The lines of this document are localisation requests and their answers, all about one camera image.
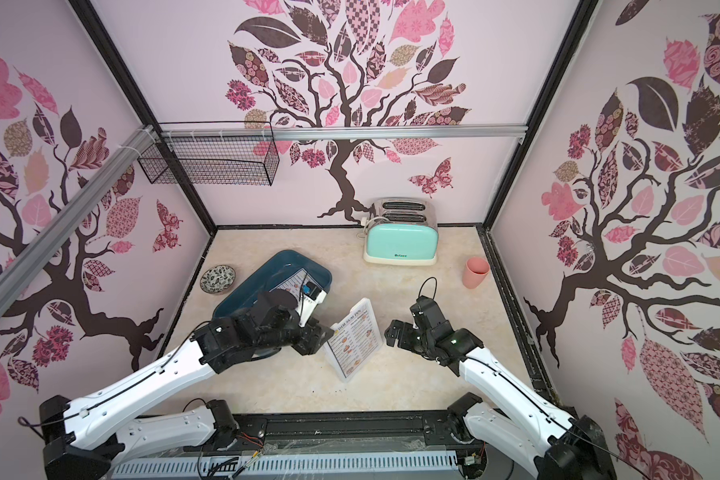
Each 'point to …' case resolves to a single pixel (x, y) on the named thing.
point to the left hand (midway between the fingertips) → (325, 335)
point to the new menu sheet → (294, 282)
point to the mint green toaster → (402, 231)
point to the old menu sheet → (353, 341)
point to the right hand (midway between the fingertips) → (398, 334)
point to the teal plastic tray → (267, 276)
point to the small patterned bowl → (217, 279)
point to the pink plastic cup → (475, 272)
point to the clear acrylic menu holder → (357, 307)
